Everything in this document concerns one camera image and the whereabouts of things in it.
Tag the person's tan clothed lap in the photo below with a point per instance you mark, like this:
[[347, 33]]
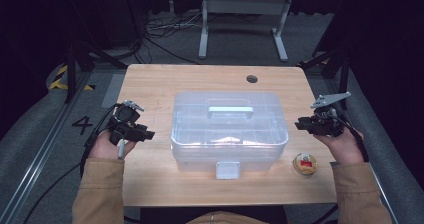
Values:
[[226, 218]]

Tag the person's right hand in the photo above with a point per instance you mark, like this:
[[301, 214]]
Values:
[[343, 149]]

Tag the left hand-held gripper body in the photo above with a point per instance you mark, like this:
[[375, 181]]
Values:
[[125, 117]]

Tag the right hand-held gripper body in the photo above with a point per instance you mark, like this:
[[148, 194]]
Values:
[[328, 122]]

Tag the person's left hand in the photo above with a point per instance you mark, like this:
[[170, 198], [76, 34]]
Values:
[[106, 149]]

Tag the white metal table frame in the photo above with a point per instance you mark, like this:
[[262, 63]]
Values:
[[243, 5]]

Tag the black tripod stand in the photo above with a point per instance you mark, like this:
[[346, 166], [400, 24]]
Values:
[[71, 70], [341, 70]]

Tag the clear plastic storage box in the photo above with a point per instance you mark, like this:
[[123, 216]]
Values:
[[230, 134]]

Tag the metal floor rail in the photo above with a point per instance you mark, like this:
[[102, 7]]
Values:
[[40, 157], [383, 197]]

